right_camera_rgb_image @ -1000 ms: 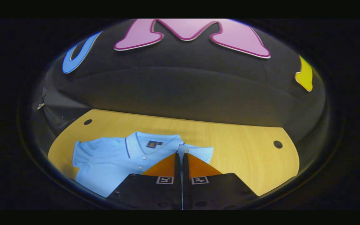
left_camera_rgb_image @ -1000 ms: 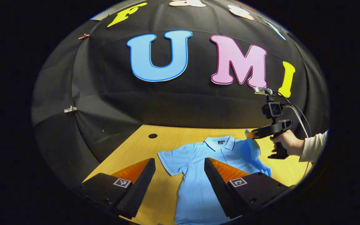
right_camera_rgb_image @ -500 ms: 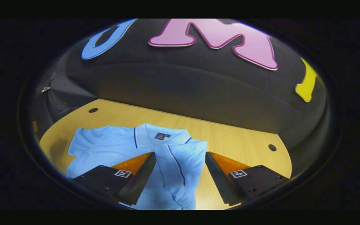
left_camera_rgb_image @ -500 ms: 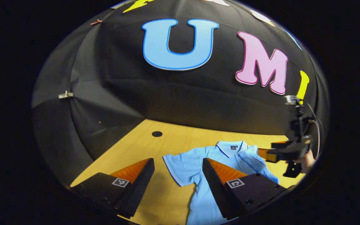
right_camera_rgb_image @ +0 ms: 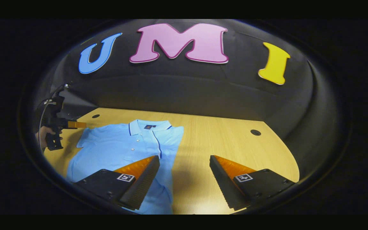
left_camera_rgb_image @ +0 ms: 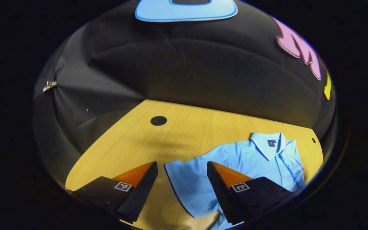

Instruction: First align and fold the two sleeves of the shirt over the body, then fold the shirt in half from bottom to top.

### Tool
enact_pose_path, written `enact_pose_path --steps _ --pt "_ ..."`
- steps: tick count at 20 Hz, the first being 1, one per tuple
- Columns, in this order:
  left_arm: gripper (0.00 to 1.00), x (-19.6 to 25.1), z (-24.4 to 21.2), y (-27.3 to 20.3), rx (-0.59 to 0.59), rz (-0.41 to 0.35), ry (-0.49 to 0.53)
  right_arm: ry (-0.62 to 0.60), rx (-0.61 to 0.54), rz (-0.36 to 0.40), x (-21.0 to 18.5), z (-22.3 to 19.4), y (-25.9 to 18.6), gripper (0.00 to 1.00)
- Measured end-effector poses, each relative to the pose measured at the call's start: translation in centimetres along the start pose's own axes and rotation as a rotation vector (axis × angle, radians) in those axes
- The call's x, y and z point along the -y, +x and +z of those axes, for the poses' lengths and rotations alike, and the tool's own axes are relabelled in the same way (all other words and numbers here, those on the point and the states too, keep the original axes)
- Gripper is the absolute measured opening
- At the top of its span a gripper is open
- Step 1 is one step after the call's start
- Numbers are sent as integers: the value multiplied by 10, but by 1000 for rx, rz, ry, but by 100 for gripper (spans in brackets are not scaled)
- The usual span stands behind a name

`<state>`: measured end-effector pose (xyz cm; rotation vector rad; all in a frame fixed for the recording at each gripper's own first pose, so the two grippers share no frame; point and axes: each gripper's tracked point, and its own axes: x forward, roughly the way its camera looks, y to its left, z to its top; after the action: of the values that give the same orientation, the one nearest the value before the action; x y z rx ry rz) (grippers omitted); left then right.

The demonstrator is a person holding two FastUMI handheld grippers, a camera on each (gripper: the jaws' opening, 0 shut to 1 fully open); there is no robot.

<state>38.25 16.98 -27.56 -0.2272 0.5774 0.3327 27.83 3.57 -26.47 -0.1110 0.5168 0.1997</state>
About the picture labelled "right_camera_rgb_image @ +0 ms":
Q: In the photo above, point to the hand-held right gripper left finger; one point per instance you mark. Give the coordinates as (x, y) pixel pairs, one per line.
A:
(144, 182)

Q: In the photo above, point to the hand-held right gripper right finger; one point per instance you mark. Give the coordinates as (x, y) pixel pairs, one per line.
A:
(224, 183)

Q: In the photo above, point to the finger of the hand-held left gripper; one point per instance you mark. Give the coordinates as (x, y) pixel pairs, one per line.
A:
(77, 124)

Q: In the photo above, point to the light blue T-shirt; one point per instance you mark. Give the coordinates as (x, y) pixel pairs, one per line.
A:
(117, 147)

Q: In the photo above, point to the black backdrop cloth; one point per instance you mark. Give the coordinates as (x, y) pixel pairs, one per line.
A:
(187, 86)

